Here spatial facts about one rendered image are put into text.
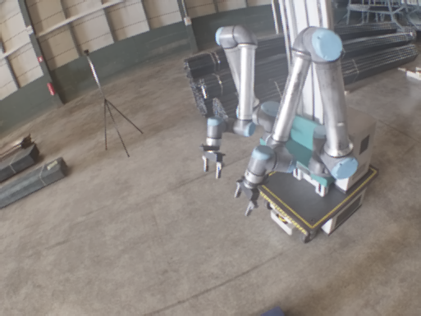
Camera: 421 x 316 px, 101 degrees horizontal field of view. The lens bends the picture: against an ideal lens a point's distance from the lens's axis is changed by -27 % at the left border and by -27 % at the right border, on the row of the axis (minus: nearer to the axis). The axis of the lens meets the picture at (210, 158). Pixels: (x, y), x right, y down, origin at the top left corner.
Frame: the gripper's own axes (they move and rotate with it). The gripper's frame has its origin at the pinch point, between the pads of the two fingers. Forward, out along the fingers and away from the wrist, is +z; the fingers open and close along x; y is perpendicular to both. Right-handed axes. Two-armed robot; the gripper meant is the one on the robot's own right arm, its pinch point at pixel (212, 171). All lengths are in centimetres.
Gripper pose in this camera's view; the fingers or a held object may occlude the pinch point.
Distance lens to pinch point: 150.5
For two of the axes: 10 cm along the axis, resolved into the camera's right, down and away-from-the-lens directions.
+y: 8.3, -1.2, 5.5
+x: -5.6, -2.6, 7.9
